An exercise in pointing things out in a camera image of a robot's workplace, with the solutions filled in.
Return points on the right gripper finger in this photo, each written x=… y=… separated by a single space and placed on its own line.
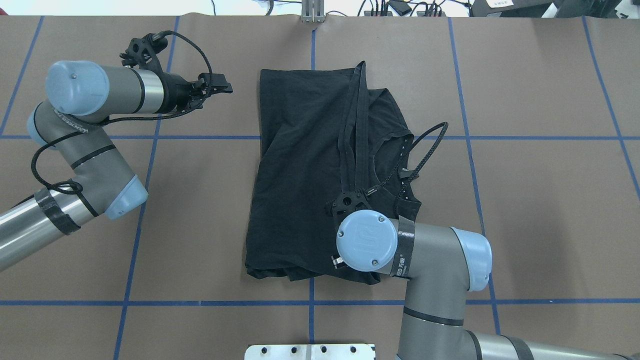
x=337 y=262

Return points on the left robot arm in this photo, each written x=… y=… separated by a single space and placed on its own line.
x=82 y=173

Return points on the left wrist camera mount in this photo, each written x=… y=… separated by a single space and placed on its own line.
x=142 y=53

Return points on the white camera pedestal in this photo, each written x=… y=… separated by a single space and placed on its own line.
x=322 y=351

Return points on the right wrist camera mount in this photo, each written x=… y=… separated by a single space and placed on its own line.
x=347 y=203

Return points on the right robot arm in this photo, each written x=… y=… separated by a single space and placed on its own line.
x=441 y=266

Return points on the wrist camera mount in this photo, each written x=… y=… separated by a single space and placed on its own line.
x=347 y=203
x=142 y=53

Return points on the aluminium frame post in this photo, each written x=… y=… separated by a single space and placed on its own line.
x=313 y=11

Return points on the black graphic t-shirt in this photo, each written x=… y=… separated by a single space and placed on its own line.
x=323 y=133

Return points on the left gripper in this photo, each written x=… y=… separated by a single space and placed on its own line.
x=176 y=93

